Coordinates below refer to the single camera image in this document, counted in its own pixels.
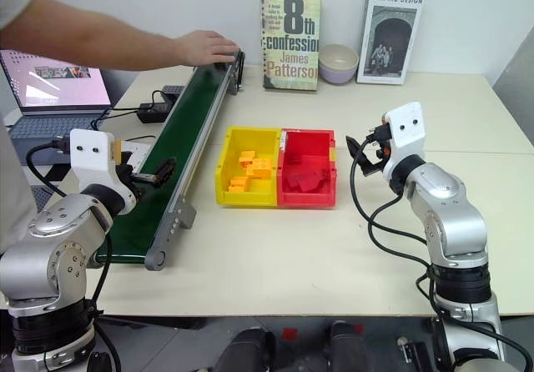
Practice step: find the red plastic bin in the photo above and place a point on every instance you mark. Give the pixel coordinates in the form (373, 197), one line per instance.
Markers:
(306, 142)

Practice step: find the green conveyor belt unit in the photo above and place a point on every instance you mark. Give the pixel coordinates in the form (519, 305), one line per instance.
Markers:
(187, 109)

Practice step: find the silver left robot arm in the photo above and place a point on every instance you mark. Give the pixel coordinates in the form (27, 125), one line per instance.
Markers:
(46, 242)

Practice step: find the cream and lilac bowl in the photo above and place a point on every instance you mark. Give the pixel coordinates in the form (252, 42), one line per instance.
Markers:
(337, 65)

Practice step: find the Graphic Design white book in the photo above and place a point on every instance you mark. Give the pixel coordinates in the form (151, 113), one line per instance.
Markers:
(390, 34)

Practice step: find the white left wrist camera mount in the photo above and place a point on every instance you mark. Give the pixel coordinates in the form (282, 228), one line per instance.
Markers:
(89, 155)

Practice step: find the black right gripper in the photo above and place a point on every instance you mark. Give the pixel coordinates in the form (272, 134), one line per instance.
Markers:
(379, 140)

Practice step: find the dark rounded shape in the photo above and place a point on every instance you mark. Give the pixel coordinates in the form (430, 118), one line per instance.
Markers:
(246, 351)
(350, 347)

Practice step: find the orange building block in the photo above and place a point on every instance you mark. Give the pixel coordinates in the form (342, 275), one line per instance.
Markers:
(259, 167)
(247, 158)
(238, 184)

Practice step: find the open grey laptop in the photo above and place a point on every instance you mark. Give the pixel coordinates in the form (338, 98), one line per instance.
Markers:
(54, 84)

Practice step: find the white metal bracket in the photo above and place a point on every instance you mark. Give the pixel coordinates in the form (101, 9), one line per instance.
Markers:
(137, 153)

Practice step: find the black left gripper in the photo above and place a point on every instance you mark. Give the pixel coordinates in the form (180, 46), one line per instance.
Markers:
(126, 176)

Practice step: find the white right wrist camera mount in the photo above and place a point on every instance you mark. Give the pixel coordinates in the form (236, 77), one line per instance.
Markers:
(406, 128)

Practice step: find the person's bare forearm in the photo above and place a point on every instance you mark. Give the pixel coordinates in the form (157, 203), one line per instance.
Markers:
(96, 40)

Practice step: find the black power adapter brick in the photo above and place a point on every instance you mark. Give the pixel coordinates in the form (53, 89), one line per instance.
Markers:
(152, 112)

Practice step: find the small black ribbed box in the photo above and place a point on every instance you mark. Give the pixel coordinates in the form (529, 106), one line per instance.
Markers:
(172, 90)

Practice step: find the yellow plastic bin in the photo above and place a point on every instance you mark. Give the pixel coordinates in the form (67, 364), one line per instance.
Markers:
(250, 188)

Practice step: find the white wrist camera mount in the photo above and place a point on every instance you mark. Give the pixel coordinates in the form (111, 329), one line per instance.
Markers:
(406, 128)
(89, 155)

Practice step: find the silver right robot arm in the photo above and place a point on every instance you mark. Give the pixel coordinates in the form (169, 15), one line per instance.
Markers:
(450, 222)

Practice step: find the red floor marker square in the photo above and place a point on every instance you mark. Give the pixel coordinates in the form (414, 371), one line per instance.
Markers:
(289, 333)

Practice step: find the person's bare hand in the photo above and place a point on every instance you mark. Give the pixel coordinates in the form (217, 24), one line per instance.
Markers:
(208, 48)

